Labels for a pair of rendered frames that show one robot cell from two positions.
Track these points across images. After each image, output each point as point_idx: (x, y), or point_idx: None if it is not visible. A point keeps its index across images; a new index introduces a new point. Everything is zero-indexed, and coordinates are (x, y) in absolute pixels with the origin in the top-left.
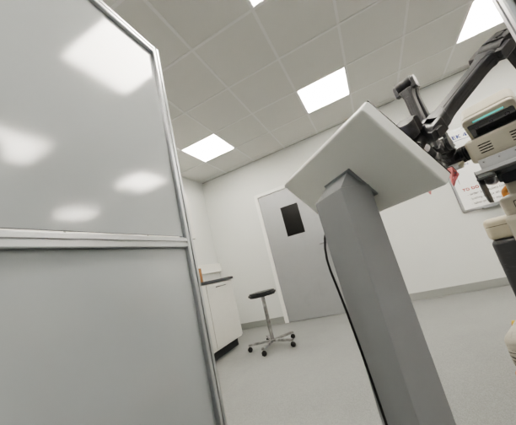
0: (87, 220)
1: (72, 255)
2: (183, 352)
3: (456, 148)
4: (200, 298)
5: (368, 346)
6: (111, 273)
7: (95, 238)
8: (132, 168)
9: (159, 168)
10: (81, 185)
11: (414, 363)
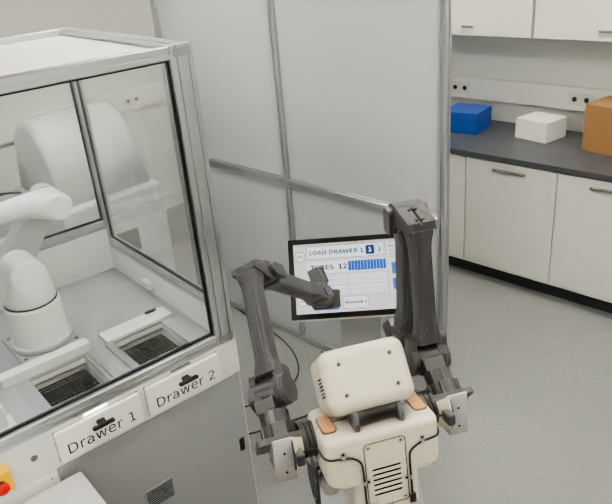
0: (370, 191)
1: (363, 208)
2: None
3: (428, 387)
4: (439, 269)
5: None
6: (380, 223)
7: (369, 203)
8: (399, 154)
9: (425, 150)
10: (367, 170)
11: None
